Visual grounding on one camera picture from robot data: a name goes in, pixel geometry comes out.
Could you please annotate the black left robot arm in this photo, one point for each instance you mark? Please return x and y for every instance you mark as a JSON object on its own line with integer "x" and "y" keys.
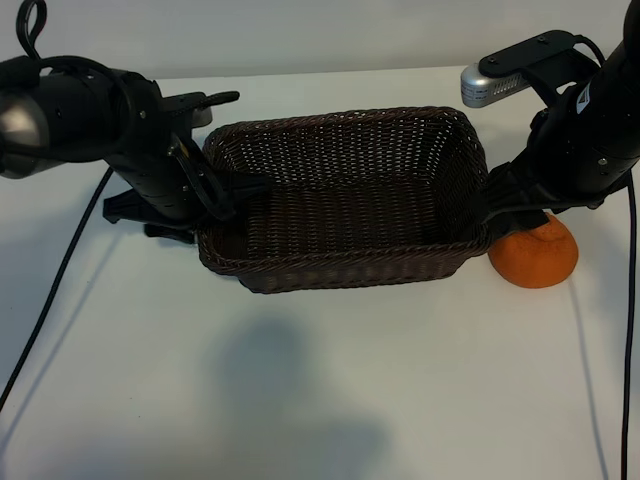
{"x": 55, "y": 120}

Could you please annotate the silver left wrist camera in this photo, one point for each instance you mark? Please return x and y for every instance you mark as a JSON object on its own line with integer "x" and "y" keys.
{"x": 192, "y": 112}

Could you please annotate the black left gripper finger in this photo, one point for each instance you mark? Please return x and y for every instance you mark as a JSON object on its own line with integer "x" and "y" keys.
{"x": 250, "y": 186}

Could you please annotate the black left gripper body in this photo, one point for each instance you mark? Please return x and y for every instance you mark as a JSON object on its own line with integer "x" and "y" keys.
{"x": 160, "y": 190}

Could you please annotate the orange fruit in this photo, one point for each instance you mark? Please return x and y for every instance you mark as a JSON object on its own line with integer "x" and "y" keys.
{"x": 537, "y": 262}

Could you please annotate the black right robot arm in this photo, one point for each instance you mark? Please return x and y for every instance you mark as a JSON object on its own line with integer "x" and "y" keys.
{"x": 625, "y": 50}

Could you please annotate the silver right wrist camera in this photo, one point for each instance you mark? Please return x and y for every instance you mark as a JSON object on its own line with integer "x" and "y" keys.
{"x": 500, "y": 80}

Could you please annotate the dark brown wicker basket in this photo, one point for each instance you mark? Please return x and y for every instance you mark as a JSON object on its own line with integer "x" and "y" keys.
{"x": 350, "y": 215}

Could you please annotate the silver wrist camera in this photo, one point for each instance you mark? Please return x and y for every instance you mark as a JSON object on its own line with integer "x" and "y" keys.
{"x": 500, "y": 80}
{"x": 192, "y": 112}

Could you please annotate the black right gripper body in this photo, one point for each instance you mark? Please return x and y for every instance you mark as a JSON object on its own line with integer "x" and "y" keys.
{"x": 575, "y": 160}

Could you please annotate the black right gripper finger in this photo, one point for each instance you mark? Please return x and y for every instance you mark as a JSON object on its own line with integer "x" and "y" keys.
{"x": 515, "y": 187}
{"x": 517, "y": 222}

